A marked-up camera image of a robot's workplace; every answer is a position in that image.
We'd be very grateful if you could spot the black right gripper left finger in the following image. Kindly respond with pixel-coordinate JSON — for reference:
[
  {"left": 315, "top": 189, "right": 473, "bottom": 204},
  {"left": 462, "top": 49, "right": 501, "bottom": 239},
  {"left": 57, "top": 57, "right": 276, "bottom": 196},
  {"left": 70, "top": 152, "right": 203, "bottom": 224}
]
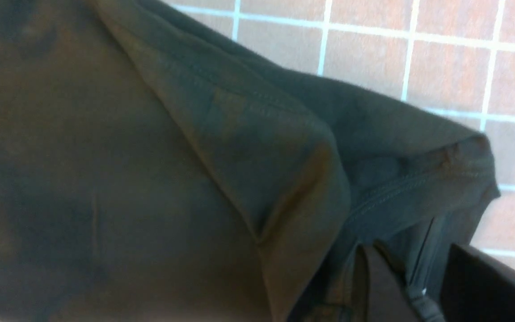
[{"left": 351, "top": 245, "right": 419, "bottom": 322}]

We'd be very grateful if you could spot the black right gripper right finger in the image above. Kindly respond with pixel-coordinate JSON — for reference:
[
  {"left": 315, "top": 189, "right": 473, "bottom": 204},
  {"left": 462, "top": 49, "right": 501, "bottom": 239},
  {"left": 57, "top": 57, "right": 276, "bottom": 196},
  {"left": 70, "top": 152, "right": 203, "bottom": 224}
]
[{"left": 440, "top": 244, "right": 515, "bottom": 322}]

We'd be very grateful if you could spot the dark gray long-sleeve top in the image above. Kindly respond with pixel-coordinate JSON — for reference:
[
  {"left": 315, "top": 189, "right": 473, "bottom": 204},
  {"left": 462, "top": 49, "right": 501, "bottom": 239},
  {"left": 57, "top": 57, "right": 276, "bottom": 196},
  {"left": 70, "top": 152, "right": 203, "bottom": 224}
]
[{"left": 0, "top": 0, "right": 499, "bottom": 322}]

